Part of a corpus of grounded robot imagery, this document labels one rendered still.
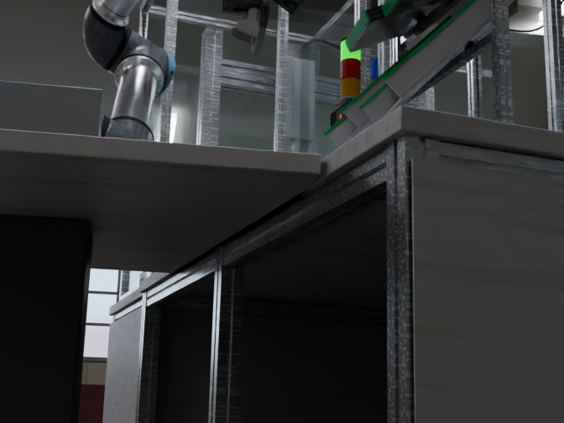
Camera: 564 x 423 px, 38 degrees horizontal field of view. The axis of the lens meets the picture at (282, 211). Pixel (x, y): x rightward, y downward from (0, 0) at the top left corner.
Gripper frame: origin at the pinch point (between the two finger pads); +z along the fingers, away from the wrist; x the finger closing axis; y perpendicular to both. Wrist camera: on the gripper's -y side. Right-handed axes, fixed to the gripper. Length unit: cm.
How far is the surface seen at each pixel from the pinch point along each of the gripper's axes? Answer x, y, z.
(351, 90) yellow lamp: -21.7, -30.9, -4.3
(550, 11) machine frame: -65, -127, -65
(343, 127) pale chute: 15.6, -11.9, 19.9
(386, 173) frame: 64, 5, 44
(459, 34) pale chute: 44.6, -18.5, 12.9
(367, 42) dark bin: 18.4, -15.3, 3.5
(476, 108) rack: 16.0, -40.5, 11.9
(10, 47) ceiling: -518, 42, -213
